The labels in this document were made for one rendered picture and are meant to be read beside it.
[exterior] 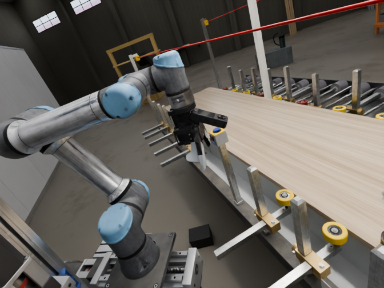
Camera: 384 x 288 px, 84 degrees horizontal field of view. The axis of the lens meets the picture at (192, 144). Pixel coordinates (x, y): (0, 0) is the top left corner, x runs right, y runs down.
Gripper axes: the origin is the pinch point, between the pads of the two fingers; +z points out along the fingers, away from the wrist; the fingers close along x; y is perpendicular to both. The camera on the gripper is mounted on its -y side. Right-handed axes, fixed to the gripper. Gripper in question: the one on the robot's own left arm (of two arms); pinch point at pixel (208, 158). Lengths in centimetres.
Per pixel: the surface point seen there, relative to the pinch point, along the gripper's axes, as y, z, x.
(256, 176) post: -12.8, 24.2, -16.7
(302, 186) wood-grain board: -32, 42, -26
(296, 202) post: -24.7, 20.6, 4.1
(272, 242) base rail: -13, 62, -11
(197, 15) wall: 171, -107, -1293
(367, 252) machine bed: -48, 55, 0
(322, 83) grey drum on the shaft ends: -88, 48, -177
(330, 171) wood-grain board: -47, 42, -33
